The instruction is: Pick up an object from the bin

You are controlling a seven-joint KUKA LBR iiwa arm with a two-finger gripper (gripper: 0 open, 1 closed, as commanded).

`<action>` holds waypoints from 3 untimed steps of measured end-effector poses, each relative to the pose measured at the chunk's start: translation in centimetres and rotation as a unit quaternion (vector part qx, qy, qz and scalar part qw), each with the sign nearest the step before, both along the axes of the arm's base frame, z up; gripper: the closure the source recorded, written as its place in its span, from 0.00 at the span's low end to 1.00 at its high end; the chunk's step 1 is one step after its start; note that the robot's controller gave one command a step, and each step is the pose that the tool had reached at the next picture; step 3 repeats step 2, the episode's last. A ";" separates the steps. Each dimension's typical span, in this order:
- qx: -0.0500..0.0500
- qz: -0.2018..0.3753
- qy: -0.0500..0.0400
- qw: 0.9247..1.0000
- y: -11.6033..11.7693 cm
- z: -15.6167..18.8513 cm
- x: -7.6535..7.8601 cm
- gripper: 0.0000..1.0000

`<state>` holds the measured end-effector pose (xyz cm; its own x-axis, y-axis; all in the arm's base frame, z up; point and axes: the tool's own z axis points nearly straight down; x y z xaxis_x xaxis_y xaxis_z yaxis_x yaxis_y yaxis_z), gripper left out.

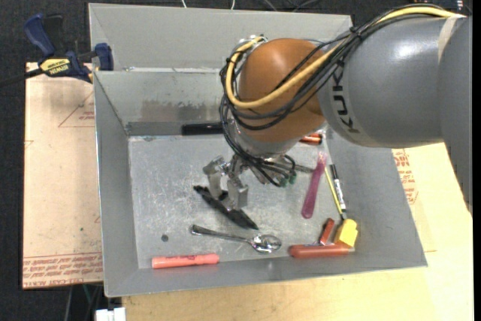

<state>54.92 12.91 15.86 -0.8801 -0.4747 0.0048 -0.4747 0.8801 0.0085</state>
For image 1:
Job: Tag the small red-brown marker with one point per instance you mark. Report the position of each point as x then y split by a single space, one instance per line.
327 231

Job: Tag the orange and black marker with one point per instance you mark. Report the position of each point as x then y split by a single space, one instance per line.
312 139

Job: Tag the grey metal bin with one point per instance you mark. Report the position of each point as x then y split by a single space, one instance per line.
169 184

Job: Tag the pink translucent plastic spoon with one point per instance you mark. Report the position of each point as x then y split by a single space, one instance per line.
312 195

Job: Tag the black plastic knife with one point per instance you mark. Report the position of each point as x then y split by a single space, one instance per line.
240 217

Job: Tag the black white yellow marker pen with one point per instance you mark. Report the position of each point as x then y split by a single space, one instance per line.
338 191

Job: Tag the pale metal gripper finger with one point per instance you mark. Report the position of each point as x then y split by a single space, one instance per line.
215 176
238 195

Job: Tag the orange-red toy sausage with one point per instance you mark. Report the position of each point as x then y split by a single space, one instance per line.
317 251

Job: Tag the brown cardboard board red print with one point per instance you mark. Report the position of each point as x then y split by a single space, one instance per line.
60 169

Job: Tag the shiny metal spoon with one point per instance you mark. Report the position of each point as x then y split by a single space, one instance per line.
265 242

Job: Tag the coral pink marker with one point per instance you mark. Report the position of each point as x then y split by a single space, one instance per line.
184 261

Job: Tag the yellow block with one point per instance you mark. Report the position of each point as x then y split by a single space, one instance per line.
347 233

